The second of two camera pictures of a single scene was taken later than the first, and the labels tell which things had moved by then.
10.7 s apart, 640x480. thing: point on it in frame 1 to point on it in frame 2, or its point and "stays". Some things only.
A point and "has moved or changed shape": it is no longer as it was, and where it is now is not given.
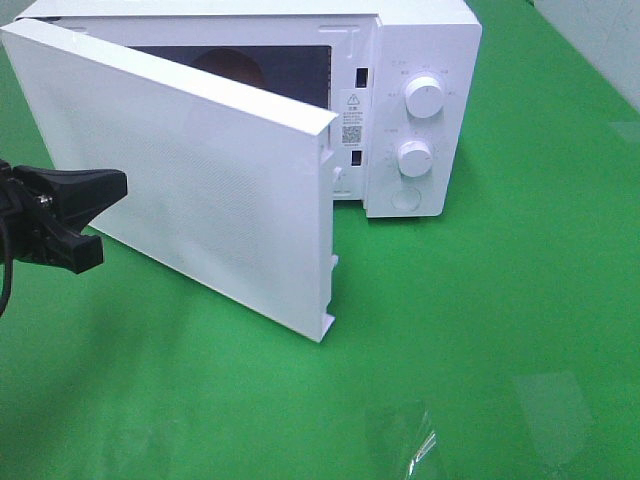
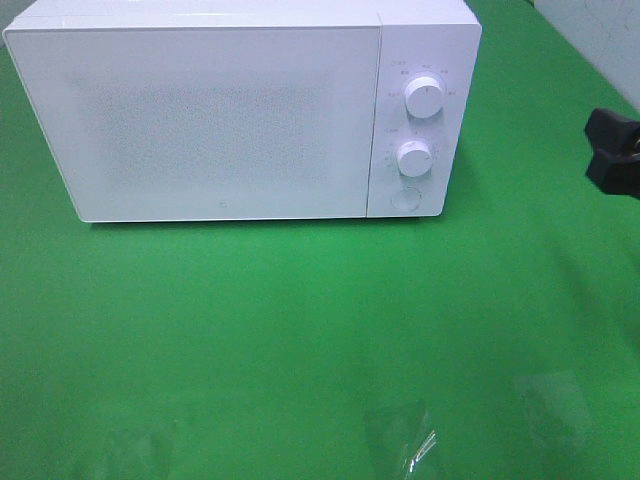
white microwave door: (225, 180) has moved or changed shape
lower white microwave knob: (415, 158) stays
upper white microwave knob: (424, 96) stays
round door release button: (406, 199) stays
